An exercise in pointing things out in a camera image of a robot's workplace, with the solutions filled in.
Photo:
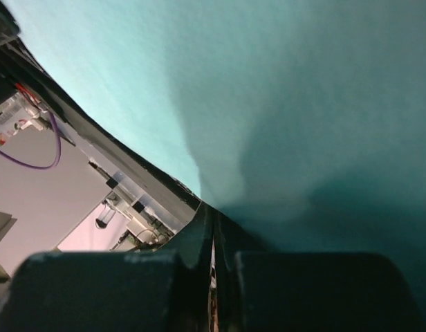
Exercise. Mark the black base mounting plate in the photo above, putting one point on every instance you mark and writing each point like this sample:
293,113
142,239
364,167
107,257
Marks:
172,195

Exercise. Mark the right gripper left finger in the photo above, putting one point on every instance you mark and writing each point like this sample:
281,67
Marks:
162,290

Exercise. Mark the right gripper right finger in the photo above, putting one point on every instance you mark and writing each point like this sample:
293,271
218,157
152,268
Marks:
262,290

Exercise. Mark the teal t-shirt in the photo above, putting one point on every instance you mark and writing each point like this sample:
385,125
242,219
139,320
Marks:
304,121

